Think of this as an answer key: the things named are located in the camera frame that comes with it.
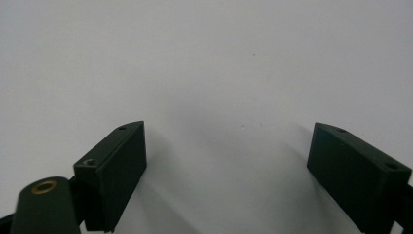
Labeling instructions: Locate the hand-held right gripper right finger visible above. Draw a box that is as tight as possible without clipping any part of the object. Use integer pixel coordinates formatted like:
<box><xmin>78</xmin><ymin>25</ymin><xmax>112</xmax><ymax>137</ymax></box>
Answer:
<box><xmin>306</xmin><ymin>122</ymin><xmax>413</xmax><ymax>234</ymax></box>

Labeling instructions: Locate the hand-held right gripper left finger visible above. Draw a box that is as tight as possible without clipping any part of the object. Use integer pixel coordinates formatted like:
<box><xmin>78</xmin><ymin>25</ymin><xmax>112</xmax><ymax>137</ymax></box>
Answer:
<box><xmin>73</xmin><ymin>120</ymin><xmax>148</xmax><ymax>233</ymax></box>

